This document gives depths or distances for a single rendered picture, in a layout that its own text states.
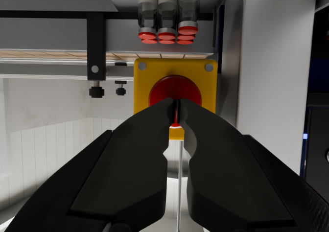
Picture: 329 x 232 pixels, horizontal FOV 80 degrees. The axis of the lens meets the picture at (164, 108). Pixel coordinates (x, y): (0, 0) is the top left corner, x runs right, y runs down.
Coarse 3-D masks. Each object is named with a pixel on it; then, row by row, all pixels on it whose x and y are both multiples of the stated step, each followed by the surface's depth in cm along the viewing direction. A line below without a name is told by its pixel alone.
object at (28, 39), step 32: (0, 0) 28; (32, 0) 28; (64, 0) 28; (96, 0) 27; (0, 32) 28; (32, 32) 28; (64, 32) 28; (96, 32) 27; (128, 32) 28; (0, 64) 31; (32, 64) 31; (96, 64) 27; (96, 96) 27
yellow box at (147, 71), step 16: (144, 64) 17; (160, 64) 17; (176, 64) 17; (192, 64) 16; (208, 64) 16; (144, 80) 17; (192, 80) 17; (208, 80) 17; (144, 96) 17; (208, 96) 17; (176, 128) 17
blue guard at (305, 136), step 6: (306, 108) 17; (312, 108) 17; (318, 108) 17; (324, 108) 17; (306, 114) 17; (306, 120) 17; (306, 126) 17; (306, 132) 17; (306, 138) 17; (306, 144) 17; (306, 150) 18; (306, 156) 18; (300, 168) 18; (300, 174) 18
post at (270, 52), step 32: (256, 0) 16; (288, 0) 16; (224, 32) 22; (256, 32) 17; (288, 32) 17; (224, 64) 22; (256, 64) 17; (288, 64) 17; (224, 96) 22; (256, 96) 17; (288, 96) 17; (256, 128) 17; (288, 128) 17; (288, 160) 18
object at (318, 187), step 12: (312, 120) 17; (324, 120) 17; (312, 132) 17; (324, 132) 17; (312, 144) 17; (324, 144) 17; (312, 156) 17; (324, 156) 17; (312, 168) 18; (324, 168) 18; (312, 180) 18; (324, 180) 18; (324, 192) 18
